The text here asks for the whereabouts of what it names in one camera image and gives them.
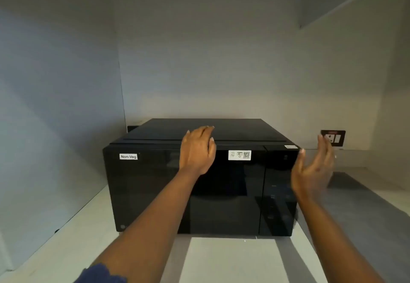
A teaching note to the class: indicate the person's left hand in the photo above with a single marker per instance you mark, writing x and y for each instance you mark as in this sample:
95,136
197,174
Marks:
196,153

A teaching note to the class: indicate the person's right hand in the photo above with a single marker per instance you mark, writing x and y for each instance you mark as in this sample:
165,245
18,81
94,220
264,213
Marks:
312,178

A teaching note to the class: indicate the person's left thumb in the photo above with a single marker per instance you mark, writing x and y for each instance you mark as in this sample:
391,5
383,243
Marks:
213,150

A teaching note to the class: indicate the person's right thumb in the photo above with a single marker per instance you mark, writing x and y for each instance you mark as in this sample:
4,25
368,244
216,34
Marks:
301,159

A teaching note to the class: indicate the person's right forearm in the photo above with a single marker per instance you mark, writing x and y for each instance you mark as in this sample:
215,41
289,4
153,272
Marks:
333,244

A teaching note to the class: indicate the person's left forearm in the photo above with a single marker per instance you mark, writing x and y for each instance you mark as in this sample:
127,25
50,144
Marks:
153,222

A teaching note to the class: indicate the white code sticker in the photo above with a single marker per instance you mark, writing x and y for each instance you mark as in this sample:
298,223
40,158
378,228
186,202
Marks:
239,155

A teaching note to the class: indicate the black microwave oven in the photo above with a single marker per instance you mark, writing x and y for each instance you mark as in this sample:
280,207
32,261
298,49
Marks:
144,190

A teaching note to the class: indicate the white text label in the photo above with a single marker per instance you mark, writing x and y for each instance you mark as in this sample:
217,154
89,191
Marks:
128,156

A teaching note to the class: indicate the blue sleeve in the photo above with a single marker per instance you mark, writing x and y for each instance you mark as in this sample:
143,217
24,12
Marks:
99,275

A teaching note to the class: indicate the black wall socket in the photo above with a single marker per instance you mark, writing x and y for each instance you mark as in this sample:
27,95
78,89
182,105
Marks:
334,138

